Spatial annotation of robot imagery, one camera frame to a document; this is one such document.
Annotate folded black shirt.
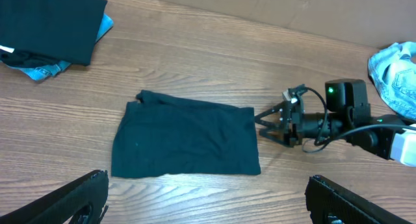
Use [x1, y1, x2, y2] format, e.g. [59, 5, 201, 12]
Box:
[1, 0, 107, 66]

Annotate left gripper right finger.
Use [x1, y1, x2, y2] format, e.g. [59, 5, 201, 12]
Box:
[305, 175, 410, 224]

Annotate folded light blue jeans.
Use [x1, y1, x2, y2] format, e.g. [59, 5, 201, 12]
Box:
[6, 14, 114, 81]

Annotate crumpled light denim jeans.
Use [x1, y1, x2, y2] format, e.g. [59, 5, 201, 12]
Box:
[368, 42, 415, 119]

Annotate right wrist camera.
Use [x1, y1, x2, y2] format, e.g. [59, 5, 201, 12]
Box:
[282, 90, 298, 104]

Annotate black garment under stack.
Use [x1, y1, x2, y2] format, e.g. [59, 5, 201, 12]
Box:
[1, 50, 60, 68]

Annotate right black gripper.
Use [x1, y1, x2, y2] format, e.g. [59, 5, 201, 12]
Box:
[254, 87, 306, 147]

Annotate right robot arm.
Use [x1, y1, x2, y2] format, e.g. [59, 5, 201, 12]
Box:
[255, 79, 415, 167]

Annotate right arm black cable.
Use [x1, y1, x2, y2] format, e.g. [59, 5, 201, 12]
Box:
[300, 86, 416, 154]

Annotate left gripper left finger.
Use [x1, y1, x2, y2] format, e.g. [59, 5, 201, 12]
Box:
[1, 169, 109, 224]

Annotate black t-shirt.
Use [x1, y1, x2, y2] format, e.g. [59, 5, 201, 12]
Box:
[111, 90, 261, 179]

